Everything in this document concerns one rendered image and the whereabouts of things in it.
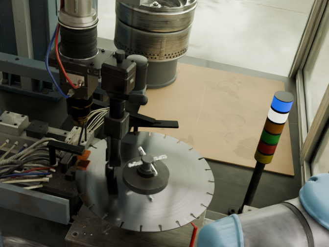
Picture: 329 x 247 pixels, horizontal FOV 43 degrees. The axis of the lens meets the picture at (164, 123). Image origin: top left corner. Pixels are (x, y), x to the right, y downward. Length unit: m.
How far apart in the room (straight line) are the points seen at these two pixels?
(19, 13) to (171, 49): 0.53
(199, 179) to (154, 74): 0.70
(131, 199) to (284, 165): 0.65
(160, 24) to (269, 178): 0.64
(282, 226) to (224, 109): 1.17
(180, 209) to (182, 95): 0.78
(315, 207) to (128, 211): 0.52
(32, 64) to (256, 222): 0.88
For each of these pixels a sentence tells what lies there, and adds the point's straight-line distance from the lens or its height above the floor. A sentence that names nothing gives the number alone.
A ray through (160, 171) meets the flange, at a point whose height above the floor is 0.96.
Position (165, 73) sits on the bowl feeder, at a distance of 1.63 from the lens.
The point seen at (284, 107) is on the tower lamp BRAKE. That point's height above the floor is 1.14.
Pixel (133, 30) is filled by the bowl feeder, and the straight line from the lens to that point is 1.51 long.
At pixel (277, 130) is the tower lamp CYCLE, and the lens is 1.01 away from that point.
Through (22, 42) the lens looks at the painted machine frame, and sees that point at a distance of 1.51.
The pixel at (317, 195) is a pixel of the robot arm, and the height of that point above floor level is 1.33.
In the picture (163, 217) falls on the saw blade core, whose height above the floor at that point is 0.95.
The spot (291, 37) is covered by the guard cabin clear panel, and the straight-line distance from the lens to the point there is 1.93.
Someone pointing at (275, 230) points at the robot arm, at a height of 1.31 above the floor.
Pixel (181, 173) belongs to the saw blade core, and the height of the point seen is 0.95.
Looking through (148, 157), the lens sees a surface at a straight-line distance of 0.96.
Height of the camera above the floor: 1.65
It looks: 37 degrees down
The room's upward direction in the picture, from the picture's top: 8 degrees clockwise
